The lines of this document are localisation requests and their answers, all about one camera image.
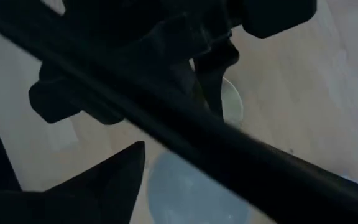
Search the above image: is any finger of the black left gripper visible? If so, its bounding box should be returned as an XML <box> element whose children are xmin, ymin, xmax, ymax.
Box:
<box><xmin>193</xmin><ymin>39</ymin><xmax>241</xmax><ymax>121</ymax></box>

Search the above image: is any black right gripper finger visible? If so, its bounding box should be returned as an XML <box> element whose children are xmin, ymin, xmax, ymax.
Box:
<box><xmin>0</xmin><ymin>141</ymin><xmax>146</xmax><ymax>224</ymax></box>

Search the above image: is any white lightbulb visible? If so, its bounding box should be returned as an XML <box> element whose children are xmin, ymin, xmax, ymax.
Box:
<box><xmin>146</xmin><ymin>151</ymin><xmax>252</xmax><ymax>224</ymax></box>

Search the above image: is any black camera cable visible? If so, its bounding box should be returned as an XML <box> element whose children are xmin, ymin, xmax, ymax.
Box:
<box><xmin>0</xmin><ymin>0</ymin><xmax>358</xmax><ymax>224</ymax></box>

